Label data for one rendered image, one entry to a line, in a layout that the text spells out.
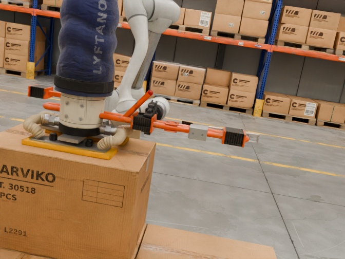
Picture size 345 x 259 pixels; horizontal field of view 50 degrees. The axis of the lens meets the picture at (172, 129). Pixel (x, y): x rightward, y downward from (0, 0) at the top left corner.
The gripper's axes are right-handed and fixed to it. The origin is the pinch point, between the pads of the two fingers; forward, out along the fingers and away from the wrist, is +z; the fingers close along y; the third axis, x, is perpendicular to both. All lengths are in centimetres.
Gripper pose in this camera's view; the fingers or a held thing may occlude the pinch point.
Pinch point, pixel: (147, 122)
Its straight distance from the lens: 144.5
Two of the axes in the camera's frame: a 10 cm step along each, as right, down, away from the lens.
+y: -1.5, 9.6, 2.3
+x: -9.8, -1.7, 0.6
